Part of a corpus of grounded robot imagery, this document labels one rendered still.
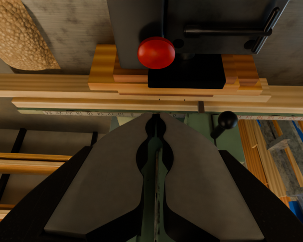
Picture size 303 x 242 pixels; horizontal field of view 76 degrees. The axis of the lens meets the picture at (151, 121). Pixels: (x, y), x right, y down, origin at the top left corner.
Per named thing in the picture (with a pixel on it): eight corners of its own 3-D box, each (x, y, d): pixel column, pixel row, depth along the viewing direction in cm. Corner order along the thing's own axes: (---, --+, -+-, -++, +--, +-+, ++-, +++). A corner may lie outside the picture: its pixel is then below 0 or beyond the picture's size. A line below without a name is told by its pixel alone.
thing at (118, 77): (228, 37, 28) (238, 76, 24) (225, 45, 29) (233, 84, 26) (119, 35, 28) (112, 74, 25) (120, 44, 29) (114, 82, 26)
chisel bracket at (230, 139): (234, 103, 27) (246, 162, 23) (209, 141, 40) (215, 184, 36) (182, 102, 28) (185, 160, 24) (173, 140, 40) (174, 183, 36)
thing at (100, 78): (231, 45, 29) (240, 85, 25) (227, 54, 30) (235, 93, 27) (96, 43, 30) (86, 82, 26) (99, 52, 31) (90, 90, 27)
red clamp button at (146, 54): (176, 33, 14) (177, 42, 14) (173, 63, 17) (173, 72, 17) (136, 33, 15) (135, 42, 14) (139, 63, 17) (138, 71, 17)
